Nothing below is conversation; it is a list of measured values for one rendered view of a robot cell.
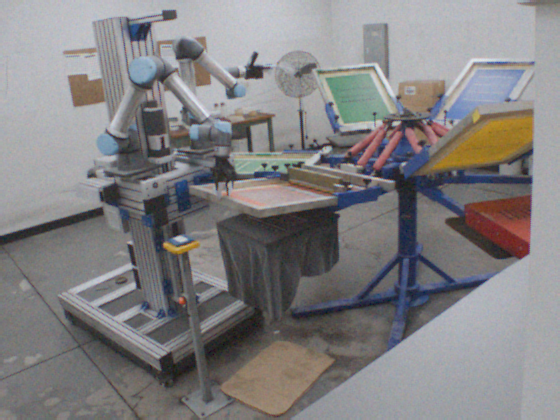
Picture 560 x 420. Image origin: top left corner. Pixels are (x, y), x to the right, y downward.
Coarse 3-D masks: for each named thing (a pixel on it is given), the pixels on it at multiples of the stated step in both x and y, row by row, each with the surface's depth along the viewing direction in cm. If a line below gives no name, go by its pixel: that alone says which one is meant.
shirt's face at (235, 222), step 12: (240, 216) 265; (300, 216) 258; (312, 216) 256; (324, 216) 255; (240, 228) 249; (252, 228) 247; (264, 228) 246; (288, 228) 243; (300, 228) 242; (264, 240) 232
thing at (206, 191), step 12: (240, 180) 273; (252, 180) 276; (264, 180) 280; (276, 180) 286; (192, 192) 252; (204, 192) 243; (228, 204) 228; (240, 204) 221; (252, 204) 218; (276, 204) 220; (288, 204) 222; (300, 204) 226; (312, 204) 231; (324, 204) 236; (264, 216) 213
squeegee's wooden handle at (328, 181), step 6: (288, 168) 282; (294, 168) 279; (294, 174) 279; (300, 174) 275; (306, 174) 271; (312, 174) 268; (318, 174) 264; (324, 174) 262; (300, 180) 276; (306, 180) 272; (312, 180) 268; (318, 180) 265; (324, 180) 261; (330, 180) 258; (336, 180) 254; (342, 180) 254; (324, 186) 262; (330, 186) 258
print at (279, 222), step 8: (248, 216) 264; (272, 216) 261; (280, 216) 260; (288, 216) 259; (296, 216) 258; (264, 224) 251; (272, 224) 250; (280, 224) 249; (288, 224) 248; (296, 224) 248
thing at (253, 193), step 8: (288, 184) 285; (224, 192) 257; (232, 192) 259; (240, 192) 260; (248, 192) 260; (256, 192) 261; (264, 192) 262; (272, 192) 263; (280, 192) 264; (288, 192) 264; (296, 192) 264
